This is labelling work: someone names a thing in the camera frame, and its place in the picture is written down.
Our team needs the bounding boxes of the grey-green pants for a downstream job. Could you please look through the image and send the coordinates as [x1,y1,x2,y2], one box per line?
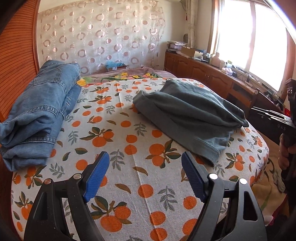
[133,79,249,166]

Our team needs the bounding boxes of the person's right hand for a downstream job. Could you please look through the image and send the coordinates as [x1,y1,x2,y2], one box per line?
[278,134,296,170]

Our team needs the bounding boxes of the white plastic jug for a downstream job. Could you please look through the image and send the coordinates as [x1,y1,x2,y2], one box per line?
[211,52,220,68]

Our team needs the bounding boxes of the orange fruit print bedsheet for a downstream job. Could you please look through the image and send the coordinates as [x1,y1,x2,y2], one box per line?
[10,78,270,241]

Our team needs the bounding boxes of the blue denim jeans stack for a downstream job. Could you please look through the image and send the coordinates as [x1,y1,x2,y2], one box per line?
[1,60,81,172]

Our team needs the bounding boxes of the long wooden sideboard cabinet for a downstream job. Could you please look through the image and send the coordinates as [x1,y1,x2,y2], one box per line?
[164,51,283,119]

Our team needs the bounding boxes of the cardboard box on sideboard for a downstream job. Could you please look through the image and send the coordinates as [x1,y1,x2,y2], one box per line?
[181,46,196,58]

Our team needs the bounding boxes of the stack of papers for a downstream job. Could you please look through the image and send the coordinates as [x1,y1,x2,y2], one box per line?
[167,41,187,51]

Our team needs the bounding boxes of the pink floral blanket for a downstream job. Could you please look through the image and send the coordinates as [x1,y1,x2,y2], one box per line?
[77,67,176,87]

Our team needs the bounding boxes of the beige side window curtain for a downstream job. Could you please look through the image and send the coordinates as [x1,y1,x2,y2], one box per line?
[185,0,198,48]

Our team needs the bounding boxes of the brown wooden wardrobe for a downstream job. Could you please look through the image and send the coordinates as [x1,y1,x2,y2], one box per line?
[1,0,40,122]

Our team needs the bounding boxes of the box with blue cloth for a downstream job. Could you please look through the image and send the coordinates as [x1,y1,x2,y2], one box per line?
[105,61,126,72]

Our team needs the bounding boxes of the sheer circle pattern curtain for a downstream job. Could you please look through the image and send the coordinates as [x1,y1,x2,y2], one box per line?
[37,1,166,75]

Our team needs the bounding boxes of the window with wooden frame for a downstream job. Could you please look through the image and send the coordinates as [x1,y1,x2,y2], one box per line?
[208,1,295,96]

